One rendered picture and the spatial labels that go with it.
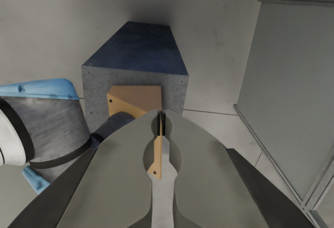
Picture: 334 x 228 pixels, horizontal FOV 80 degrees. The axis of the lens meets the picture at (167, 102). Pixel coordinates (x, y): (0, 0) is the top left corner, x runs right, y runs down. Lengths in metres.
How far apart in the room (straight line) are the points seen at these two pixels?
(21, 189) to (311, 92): 2.00
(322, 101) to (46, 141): 1.00
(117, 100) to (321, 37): 0.90
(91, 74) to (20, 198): 1.46
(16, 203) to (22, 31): 1.23
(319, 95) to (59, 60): 1.65
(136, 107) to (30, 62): 1.47
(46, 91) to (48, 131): 0.06
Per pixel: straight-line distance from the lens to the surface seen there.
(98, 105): 0.64
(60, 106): 0.38
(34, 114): 0.37
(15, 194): 1.98
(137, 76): 0.58
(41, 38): 1.77
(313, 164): 1.13
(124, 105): 0.51
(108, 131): 0.48
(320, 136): 1.09
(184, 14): 1.55
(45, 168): 0.42
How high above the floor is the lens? 1.54
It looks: 61 degrees down
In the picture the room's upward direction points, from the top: 175 degrees clockwise
